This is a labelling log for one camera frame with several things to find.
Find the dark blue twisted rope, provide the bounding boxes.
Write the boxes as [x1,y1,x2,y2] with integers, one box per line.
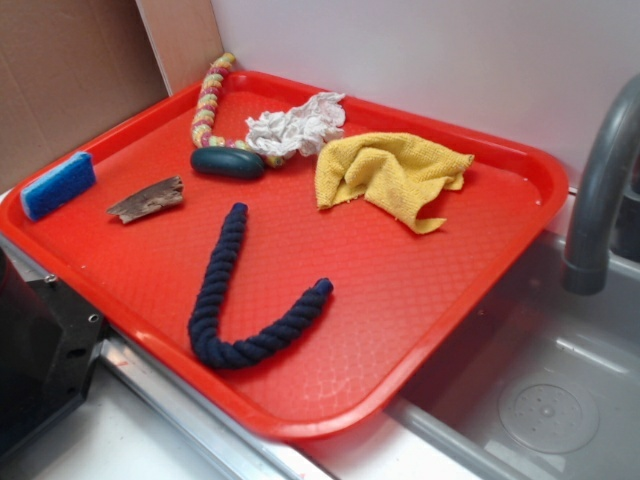
[187,201,335,371]

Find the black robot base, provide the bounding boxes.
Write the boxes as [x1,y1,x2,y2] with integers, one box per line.
[1,253,107,461]

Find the red plastic tray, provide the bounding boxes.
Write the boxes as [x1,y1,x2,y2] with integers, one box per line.
[1,86,568,441]

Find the yellow microfibre cloth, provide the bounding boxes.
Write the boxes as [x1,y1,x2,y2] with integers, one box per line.
[315,133,475,235]

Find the crumpled white paper towel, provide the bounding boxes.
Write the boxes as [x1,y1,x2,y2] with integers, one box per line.
[245,92,346,158]

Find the dark teal oval soap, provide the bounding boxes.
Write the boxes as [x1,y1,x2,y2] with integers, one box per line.
[190,147,265,180]

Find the brown wood piece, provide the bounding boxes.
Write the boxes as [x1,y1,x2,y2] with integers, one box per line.
[106,176,184,224]

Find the blue sponge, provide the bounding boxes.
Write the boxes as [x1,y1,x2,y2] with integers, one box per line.
[20,151,96,221]

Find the grey plastic sink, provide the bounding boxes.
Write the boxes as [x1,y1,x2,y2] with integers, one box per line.
[299,187,640,480]

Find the grey faucet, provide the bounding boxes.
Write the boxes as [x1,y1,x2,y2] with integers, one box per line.
[561,76,639,295]

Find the brown cardboard panel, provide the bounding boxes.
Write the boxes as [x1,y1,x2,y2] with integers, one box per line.
[1,1,222,191]

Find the multicolour twisted rope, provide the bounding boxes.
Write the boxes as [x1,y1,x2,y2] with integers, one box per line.
[190,52,286,169]

